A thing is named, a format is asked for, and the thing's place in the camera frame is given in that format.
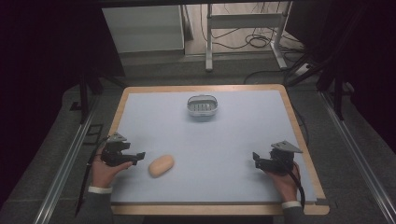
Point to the bread roll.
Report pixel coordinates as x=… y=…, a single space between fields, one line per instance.
x=161 y=165

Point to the black metal stand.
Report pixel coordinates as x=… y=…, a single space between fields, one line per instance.
x=337 y=93
x=84 y=99

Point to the person's right hand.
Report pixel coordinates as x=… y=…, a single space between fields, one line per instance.
x=288 y=185

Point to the aluminium rail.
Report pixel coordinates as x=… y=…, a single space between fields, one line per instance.
x=62 y=171
x=358 y=155

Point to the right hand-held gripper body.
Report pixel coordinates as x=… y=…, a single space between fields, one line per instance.
x=278 y=161

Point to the white metal desk frame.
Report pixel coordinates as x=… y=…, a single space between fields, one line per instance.
x=246 y=20

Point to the white soap dish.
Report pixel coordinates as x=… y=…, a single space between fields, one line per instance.
x=201 y=105

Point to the white cabinet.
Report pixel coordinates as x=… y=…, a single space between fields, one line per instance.
x=143 y=28

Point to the light blue table mat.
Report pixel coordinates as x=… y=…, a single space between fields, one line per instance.
x=218 y=149

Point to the black curtain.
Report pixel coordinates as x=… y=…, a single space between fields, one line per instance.
x=40 y=62
x=367 y=62

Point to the person's left hand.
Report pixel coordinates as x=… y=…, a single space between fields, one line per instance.
x=102 y=174

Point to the white power strip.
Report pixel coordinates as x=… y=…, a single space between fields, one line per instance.
x=302 y=69

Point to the black floor bracket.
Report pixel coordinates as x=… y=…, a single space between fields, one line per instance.
x=93 y=133

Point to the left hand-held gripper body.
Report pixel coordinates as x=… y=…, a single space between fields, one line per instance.
x=112 y=154

